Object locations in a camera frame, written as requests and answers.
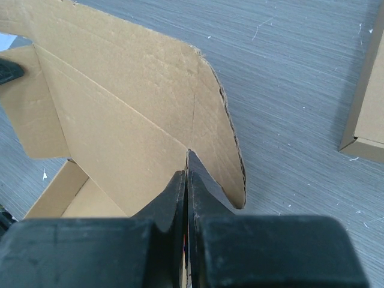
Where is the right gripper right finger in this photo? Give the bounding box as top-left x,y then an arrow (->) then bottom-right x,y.
186,171 -> 238,288

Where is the folded brown cardboard box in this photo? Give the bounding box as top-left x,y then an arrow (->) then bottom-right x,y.
339,4 -> 383,163

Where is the brown cardboard box sheet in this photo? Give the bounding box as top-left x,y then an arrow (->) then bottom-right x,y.
1,1 -> 246,218

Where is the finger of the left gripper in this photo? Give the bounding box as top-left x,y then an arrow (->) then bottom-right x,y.
0,58 -> 24,85

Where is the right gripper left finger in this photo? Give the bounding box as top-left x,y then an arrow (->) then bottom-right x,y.
133,170 -> 186,287

